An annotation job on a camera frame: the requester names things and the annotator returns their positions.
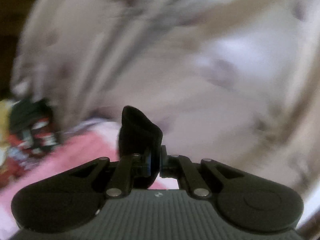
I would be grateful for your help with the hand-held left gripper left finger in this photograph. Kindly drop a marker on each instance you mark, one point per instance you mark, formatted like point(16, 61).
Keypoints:
point(146, 165)

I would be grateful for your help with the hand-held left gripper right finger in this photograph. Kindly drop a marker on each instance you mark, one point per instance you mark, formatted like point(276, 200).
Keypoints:
point(163, 168)

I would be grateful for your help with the small black cloth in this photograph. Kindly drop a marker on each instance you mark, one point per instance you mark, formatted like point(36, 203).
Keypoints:
point(140, 135)

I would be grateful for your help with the pink checked bed sheet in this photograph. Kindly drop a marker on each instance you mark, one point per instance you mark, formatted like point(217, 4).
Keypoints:
point(82, 152)

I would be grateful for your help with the beige leaf print curtain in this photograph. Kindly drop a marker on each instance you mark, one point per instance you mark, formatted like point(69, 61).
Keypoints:
point(180, 55)

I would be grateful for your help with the dark cloth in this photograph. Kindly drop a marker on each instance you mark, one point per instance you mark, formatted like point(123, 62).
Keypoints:
point(30, 115)

